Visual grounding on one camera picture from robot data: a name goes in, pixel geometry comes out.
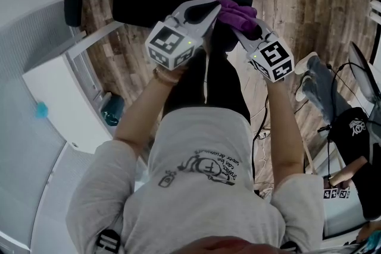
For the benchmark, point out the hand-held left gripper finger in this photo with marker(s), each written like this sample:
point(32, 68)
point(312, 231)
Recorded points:
point(209, 25)
point(193, 3)

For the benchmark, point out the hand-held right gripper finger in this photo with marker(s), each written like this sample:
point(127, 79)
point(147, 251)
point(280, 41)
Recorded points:
point(245, 43)
point(267, 31)

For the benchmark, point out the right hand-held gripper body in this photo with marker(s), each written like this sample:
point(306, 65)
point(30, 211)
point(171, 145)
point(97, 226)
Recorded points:
point(275, 59)

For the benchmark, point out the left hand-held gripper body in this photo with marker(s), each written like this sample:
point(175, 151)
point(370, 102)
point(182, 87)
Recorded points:
point(168, 43)

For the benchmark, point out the purple cloth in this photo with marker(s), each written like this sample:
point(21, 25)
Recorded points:
point(235, 16)

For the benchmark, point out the person's left forearm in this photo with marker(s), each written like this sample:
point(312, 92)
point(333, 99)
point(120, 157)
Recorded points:
point(143, 113)

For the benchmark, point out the person's right forearm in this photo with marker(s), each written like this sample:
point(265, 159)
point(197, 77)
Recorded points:
point(282, 128)

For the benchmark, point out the small turquoise object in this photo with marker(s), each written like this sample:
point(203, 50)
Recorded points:
point(41, 110)

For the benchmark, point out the person's black trousers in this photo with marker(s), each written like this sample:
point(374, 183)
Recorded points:
point(220, 83)

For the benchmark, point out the teal waste bin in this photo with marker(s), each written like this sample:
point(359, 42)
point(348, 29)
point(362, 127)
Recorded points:
point(112, 111)

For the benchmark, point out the white desk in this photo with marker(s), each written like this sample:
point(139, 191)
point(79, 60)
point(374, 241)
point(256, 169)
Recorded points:
point(59, 92)

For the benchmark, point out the black-and-white patterned block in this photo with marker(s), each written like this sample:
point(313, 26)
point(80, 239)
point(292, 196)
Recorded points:
point(336, 194)

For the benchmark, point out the person's grey printed t-shirt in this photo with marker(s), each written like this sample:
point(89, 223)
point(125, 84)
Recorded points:
point(193, 202)

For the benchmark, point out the person's face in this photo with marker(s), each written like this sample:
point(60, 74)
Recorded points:
point(232, 247)

